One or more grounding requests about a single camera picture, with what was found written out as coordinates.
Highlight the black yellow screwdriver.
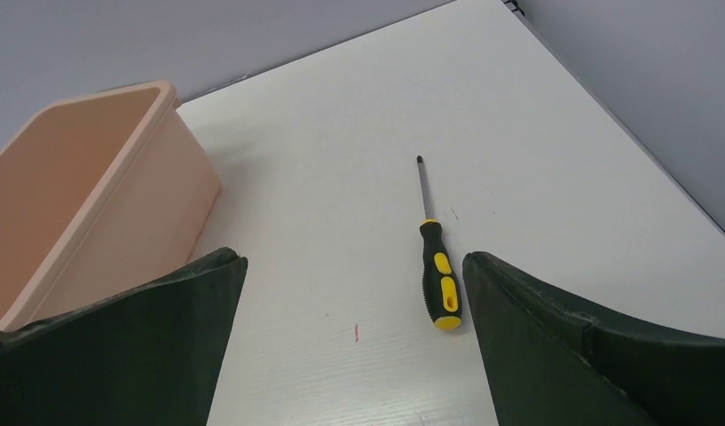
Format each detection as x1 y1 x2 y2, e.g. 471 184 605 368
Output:
416 155 462 331

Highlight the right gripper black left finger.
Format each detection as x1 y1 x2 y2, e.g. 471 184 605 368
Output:
0 248 248 425

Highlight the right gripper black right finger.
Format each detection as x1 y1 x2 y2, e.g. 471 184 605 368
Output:
462 252 725 425

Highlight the pink plastic bin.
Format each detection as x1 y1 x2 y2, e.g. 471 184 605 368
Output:
0 81 222 331

